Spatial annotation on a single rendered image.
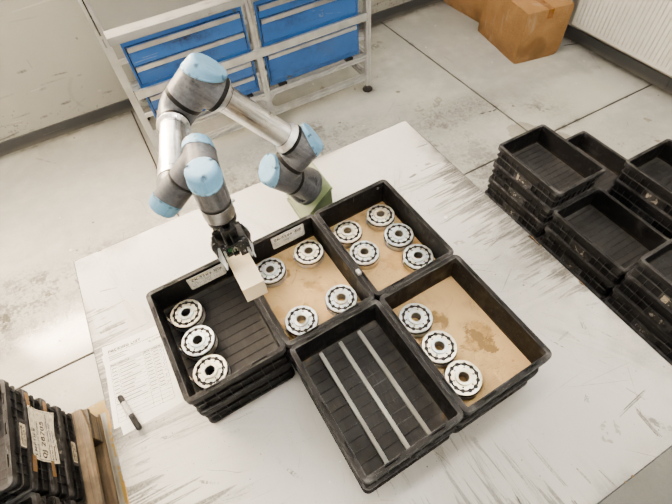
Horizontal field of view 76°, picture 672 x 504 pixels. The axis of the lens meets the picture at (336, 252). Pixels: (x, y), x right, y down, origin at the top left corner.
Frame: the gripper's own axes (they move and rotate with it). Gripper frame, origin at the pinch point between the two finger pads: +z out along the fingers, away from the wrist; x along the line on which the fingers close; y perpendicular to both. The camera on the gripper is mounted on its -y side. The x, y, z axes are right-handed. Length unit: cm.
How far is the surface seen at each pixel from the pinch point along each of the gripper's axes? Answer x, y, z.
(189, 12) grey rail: 39, -186, 16
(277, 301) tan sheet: 5.8, 3.0, 26.0
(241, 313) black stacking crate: -6.1, 0.9, 26.2
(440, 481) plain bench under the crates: 22, 71, 39
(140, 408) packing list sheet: -47, 8, 39
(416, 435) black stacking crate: 21, 59, 26
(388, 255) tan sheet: 47, 6, 26
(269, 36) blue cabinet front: 83, -187, 44
